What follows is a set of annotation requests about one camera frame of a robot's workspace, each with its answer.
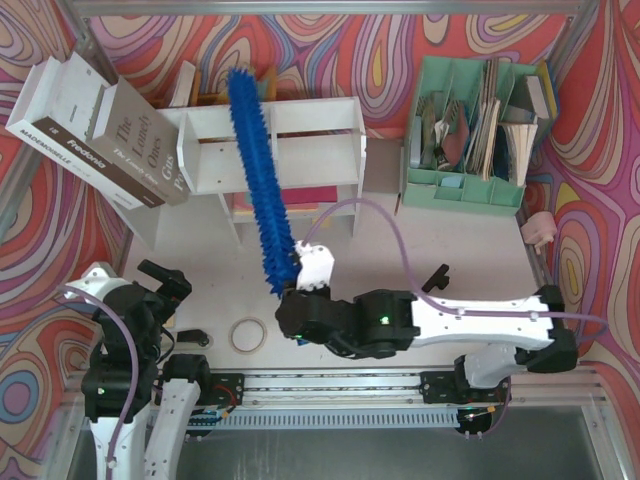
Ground blue microfiber duster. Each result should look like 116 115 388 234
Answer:
230 94 300 296

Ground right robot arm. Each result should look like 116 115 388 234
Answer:
275 289 578 390

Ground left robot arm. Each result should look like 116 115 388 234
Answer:
68 260 212 479

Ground white wooden bookshelf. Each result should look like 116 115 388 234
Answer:
158 97 367 244

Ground black stapler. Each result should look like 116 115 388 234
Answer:
176 329 213 348

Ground black clip object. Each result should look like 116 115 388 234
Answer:
422 264 450 293

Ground masking tape roll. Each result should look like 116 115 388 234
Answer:
228 317 268 355

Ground yellow sticky note pad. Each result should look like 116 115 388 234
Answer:
312 217 331 228

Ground red pencil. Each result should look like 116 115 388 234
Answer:
393 192 402 216

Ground stack of coloured paper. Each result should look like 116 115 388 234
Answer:
232 186 338 215

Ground taupe book Lonely Ones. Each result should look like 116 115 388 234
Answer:
88 77 190 207

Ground pink piggy figure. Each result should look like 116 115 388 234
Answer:
521 211 557 254

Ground brown book Fredonia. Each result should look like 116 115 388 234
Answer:
32 54 163 209

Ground white book Mademoiselle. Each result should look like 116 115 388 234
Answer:
6 60 120 205

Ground mint green desk organizer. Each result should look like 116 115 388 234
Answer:
401 56 559 216

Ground black mounting rail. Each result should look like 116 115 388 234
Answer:
204 369 508 408

